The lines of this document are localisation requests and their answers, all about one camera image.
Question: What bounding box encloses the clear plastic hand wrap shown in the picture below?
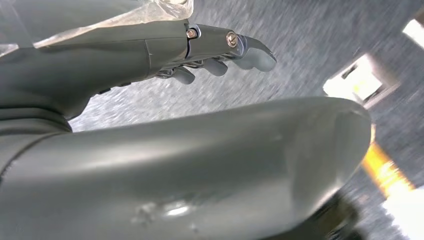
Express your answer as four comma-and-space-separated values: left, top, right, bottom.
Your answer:
0, 0, 195, 57

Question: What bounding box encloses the yellow floor strip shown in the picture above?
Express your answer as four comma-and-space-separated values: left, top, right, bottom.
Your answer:
361, 142, 415, 200

